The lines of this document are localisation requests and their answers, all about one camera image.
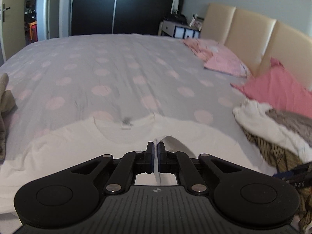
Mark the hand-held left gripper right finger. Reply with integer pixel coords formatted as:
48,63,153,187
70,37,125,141
157,143,242,195

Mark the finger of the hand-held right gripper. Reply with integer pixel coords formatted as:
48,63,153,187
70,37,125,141
272,162,312,179

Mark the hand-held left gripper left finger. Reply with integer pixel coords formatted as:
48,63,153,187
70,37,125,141
71,141,155,195

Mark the white T-shirt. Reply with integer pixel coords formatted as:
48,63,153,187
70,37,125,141
0,113,277,216

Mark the brown striped garment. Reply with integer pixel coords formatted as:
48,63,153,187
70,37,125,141
244,127,312,234

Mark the dark pink cloth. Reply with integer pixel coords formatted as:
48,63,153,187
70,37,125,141
230,57,312,120

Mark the grey pink-dotted bedsheet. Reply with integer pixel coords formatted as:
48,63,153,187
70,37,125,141
0,33,278,225

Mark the light pink garment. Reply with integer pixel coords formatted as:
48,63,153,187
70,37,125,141
183,38,215,61

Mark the white nightstand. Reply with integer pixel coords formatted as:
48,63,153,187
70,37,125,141
158,19,203,39

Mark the beige padded headboard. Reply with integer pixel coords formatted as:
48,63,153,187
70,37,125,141
201,3,312,90

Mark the beige folded garment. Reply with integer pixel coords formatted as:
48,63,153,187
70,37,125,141
0,73,17,161

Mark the dark sliding-door wardrobe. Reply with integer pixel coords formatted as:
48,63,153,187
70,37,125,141
71,0,188,36

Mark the orange chair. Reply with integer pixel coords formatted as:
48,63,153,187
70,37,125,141
27,22,38,41

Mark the beige room door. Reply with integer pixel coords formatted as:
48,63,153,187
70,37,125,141
0,0,27,62

